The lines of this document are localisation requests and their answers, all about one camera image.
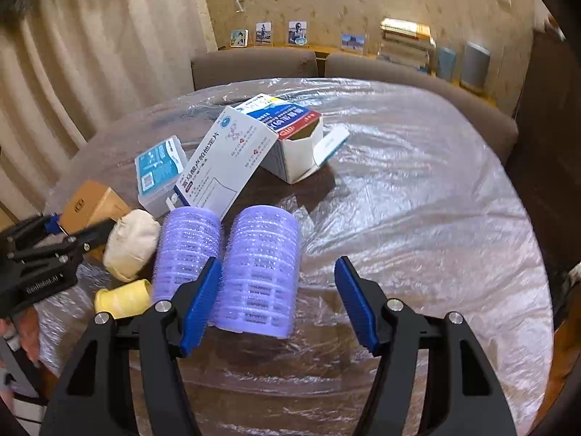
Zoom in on beige curtain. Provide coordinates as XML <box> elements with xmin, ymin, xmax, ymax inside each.
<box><xmin>0</xmin><ymin>0</ymin><xmax>216</xmax><ymax>210</ymax></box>

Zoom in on stack of books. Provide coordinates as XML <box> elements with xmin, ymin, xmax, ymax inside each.
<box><xmin>377</xmin><ymin>18</ymin><xmax>436</xmax><ymax>73</ymax></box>

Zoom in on white and blue medicine box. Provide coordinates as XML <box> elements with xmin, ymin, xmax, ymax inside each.
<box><xmin>172</xmin><ymin>105</ymin><xmax>280</xmax><ymax>219</ymax></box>

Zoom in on clear plastic box teal label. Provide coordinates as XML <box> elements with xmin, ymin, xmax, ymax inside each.
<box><xmin>135</xmin><ymin>135</ymin><xmax>189</xmax><ymax>219</ymax></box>

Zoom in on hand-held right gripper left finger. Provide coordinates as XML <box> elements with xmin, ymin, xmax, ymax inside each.
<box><xmin>38</xmin><ymin>257</ymin><xmax>223</xmax><ymax>436</ymax></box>

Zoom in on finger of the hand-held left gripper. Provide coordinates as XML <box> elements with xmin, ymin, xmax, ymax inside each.
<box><xmin>25</xmin><ymin>218</ymin><xmax>116</xmax><ymax>264</ymax></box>
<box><xmin>0</xmin><ymin>213</ymin><xmax>63</xmax><ymax>251</ymax></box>

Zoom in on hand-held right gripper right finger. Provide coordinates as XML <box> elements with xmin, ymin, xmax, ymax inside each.
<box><xmin>333</xmin><ymin>255</ymin><xmax>518</xmax><ymax>436</ymax></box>

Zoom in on cream paper ball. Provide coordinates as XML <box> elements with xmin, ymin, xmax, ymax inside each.
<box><xmin>102</xmin><ymin>209</ymin><xmax>161</xmax><ymax>282</ymax></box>

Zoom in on light blue book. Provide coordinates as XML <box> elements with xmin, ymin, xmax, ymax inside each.
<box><xmin>436</xmin><ymin>47</ymin><xmax>457</xmax><ymax>80</ymax></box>

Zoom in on purple hair roller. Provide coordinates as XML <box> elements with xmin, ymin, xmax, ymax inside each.
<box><xmin>213</xmin><ymin>206</ymin><xmax>301</xmax><ymax>339</ymax></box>
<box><xmin>152</xmin><ymin>206</ymin><xmax>223</xmax><ymax>310</ymax></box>

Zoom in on red-blue label medicine box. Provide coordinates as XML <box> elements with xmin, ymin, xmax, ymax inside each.
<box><xmin>233</xmin><ymin>93</ymin><xmax>350</xmax><ymax>185</ymax></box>

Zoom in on brown cardboard box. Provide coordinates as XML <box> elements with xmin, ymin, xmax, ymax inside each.
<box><xmin>59</xmin><ymin>180</ymin><xmax>132</xmax><ymax>237</ymax></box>

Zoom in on wooden ledge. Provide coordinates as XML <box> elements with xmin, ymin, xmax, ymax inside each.
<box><xmin>218</xmin><ymin>43</ymin><xmax>518</xmax><ymax>110</ymax></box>

